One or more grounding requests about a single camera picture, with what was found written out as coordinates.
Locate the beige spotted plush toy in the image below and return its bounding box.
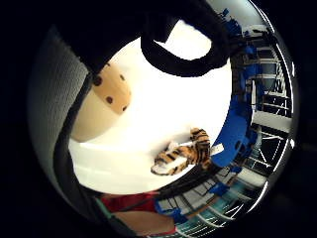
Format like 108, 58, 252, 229
70, 62, 133, 144

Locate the blue chair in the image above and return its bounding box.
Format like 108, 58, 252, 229
239, 62, 265, 90
210, 97, 254, 169
208, 181, 230, 196

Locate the striped tiger plush toy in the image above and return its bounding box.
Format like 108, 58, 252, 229
151, 127, 226, 177

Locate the white table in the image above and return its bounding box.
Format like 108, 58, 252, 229
252, 109, 293, 134

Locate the the person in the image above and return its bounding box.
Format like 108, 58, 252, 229
95, 191, 177, 238

